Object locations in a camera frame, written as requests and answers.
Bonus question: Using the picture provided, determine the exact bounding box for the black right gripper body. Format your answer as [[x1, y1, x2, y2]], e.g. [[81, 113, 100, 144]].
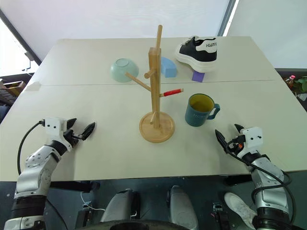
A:
[[226, 135, 246, 157]]

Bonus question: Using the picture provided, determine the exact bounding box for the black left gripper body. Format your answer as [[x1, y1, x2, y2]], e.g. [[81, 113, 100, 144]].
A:
[[62, 129, 83, 148]]

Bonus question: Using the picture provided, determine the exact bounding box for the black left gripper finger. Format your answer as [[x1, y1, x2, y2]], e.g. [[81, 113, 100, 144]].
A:
[[66, 118, 78, 132], [80, 122, 96, 141]]

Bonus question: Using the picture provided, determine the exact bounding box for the wooden mug tree stand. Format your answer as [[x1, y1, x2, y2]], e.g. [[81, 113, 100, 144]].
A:
[[124, 24, 185, 144]]

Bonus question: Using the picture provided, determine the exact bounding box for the blue mug with yellow inside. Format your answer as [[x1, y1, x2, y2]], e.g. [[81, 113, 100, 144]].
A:
[[184, 93, 221, 127]]

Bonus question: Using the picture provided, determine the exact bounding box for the white shoe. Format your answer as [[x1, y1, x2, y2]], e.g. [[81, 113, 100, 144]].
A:
[[224, 192, 258, 230]]

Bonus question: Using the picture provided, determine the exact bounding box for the purple block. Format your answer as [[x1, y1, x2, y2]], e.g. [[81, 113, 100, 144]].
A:
[[191, 70, 206, 83]]

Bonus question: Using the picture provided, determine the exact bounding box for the pale green bowl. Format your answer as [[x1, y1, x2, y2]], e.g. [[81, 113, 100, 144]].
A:
[[109, 57, 140, 83]]

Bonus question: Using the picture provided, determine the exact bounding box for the bottle with pink cap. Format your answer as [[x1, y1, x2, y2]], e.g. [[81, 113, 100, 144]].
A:
[[285, 74, 297, 91]]

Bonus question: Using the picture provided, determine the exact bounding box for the wooden crate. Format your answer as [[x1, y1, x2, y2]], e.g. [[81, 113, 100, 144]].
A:
[[0, 80, 26, 97]]

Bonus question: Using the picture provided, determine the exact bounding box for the silver right robot leg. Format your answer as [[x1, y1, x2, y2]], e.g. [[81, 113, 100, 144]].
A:
[[166, 184, 199, 230]]

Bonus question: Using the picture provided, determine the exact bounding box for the silver robot leg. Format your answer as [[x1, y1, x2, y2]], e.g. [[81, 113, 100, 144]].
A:
[[166, 184, 199, 230], [99, 188, 141, 223]]

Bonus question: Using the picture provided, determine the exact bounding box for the silver left robot leg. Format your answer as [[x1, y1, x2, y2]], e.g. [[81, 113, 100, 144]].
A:
[[99, 188, 141, 223]]

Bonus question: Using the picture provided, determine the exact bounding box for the black and white sneaker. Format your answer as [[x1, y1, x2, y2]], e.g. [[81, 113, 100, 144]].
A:
[[174, 35, 219, 73]]

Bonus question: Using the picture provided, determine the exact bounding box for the light blue arch block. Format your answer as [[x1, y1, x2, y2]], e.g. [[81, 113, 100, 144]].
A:
[[160, 57, 179, 79]]

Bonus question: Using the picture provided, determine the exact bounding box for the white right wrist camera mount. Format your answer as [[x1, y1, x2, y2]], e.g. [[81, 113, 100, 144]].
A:
[[236, 126, 263, 159]]

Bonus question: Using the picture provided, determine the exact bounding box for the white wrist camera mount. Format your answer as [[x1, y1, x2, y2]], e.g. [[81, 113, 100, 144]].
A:
[[236, 126, 263, 159], [44, 117, 73, 152]]

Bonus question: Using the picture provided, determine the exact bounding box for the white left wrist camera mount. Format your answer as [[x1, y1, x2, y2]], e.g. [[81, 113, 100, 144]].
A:
[[44, 117, 73, 152]]

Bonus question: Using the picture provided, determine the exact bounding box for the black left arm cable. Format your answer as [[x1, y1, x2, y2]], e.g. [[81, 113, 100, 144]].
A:
[[17, 121, 46, 176]]

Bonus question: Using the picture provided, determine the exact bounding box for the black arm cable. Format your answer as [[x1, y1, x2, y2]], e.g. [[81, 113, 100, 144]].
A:
[[226, 139, 298, 227], [17, 121, 46, 176]]

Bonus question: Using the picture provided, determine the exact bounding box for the thin white cable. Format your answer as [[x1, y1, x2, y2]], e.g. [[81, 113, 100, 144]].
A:
[[80, 191, 106, 212]]

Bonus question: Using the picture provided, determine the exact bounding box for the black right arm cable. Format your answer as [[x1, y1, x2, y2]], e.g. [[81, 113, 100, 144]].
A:
[[226, 139, 298, 227]]

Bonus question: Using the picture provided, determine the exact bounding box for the dark diagonal window frame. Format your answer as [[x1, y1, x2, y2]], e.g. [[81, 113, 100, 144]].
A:
[[0, 8, 43, 66]]

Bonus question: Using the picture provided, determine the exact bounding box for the grey diagonal window frame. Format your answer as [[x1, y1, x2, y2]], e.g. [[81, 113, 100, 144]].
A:
[[216, 0, 240, 37]]

